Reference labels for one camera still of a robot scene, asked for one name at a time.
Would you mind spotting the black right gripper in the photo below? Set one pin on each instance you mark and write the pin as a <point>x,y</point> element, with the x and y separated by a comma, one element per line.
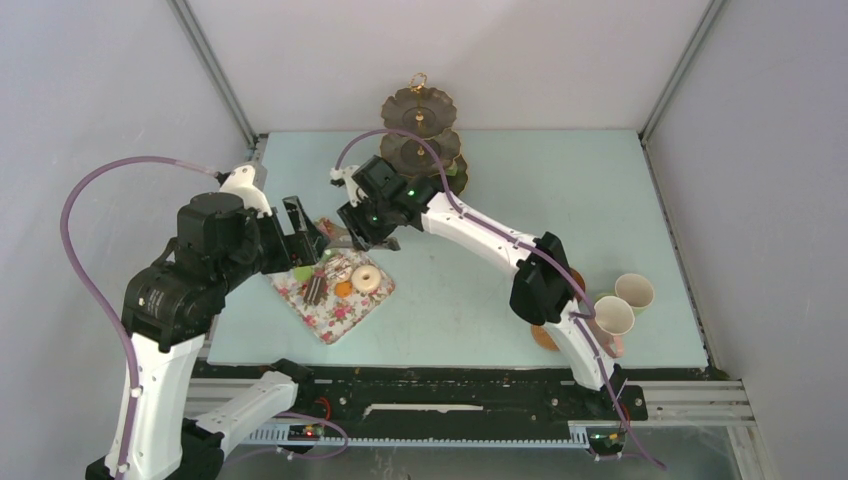
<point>363,236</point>

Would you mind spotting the aluminium frame post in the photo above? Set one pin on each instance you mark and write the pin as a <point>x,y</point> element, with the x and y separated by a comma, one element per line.
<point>198,40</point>
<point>703,29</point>

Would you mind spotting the woven rattan coaster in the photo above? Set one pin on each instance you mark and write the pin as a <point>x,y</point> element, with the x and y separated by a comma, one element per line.
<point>577,277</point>
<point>543,339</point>

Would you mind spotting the right aluminium frame post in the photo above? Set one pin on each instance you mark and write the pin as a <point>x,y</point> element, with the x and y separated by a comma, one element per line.
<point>703,29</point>

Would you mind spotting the small orange pastry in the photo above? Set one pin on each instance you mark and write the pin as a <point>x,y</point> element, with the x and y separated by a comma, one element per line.
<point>344,289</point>

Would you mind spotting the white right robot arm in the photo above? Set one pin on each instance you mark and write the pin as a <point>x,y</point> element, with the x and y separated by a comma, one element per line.
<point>543,292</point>

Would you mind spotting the three tier dessert stand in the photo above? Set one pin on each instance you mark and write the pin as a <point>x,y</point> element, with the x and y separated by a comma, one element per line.
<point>420,138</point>

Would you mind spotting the cream paper cup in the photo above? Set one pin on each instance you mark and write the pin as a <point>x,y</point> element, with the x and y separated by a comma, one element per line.
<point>636,290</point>

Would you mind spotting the chocolate drizzled donut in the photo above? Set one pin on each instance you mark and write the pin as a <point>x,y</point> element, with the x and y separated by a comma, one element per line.
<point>338,269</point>

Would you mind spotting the left aluminium frame post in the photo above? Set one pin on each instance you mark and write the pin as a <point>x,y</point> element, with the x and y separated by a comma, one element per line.
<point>198,40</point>

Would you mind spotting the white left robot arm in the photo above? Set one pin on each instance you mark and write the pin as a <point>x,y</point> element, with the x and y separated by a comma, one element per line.
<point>223,238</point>

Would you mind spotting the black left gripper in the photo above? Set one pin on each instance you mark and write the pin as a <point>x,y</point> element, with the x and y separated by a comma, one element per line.
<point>304,246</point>

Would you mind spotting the pink mug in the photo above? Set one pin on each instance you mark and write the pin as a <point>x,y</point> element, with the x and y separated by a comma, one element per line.
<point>613,319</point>

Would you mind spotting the white glazed donut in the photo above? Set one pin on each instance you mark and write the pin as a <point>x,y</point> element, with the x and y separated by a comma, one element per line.
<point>366,278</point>

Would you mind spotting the stainless steel serving tongs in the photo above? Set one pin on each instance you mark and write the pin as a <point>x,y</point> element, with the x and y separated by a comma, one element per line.
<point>338,233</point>

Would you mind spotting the floral square tray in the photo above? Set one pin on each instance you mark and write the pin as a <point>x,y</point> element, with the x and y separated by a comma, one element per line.
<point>334,317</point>

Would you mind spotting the green macaron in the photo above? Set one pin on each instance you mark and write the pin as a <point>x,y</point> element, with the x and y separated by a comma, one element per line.
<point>303,274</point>

